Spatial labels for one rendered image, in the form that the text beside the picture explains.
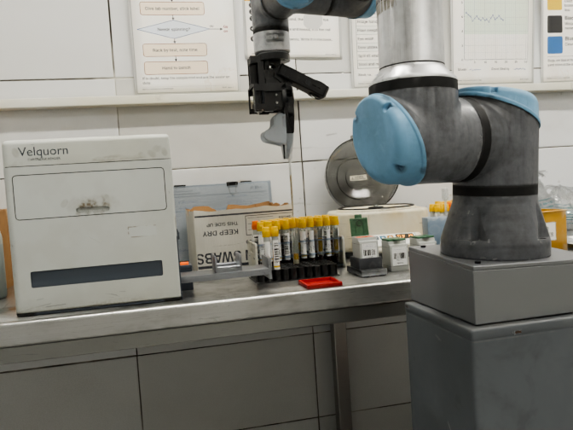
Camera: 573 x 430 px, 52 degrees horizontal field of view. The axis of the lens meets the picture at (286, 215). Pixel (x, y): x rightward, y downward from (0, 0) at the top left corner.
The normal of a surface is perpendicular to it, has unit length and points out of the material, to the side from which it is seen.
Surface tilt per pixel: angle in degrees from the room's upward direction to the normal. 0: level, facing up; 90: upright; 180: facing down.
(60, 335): 90
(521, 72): 94
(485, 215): 73
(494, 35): 92
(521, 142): 95
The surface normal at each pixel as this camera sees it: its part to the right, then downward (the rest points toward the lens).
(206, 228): 0.25, 0.05
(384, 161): -0.90, 0.18
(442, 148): 0.40, 0.27
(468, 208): -0.74, -0.23
